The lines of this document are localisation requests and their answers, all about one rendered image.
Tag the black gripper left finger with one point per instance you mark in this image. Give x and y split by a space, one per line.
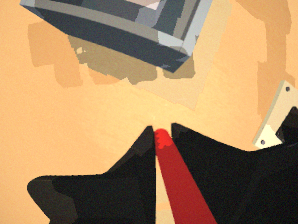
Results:
128 189

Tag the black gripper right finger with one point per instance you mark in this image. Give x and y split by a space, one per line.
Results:
228 176

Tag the red peg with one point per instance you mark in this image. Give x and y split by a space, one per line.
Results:
186 201

